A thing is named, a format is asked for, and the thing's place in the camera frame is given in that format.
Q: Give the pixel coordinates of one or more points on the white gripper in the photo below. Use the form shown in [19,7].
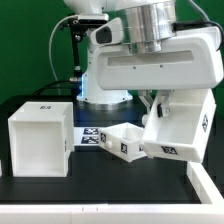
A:
[189,60]

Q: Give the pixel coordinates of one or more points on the white drawer with knob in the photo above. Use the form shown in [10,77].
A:
[123,141]

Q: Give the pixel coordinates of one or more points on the white drawer cabinet frame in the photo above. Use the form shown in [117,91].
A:
[41,139]

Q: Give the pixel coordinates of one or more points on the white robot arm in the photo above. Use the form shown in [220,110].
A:
[144,48]

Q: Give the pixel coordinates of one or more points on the white marker sheet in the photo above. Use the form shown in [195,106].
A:
[86,136]

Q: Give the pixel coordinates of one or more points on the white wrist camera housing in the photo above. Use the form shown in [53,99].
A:
[109,34]

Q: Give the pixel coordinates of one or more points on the white L-shaped border wall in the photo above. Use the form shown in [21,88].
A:
[209,211]

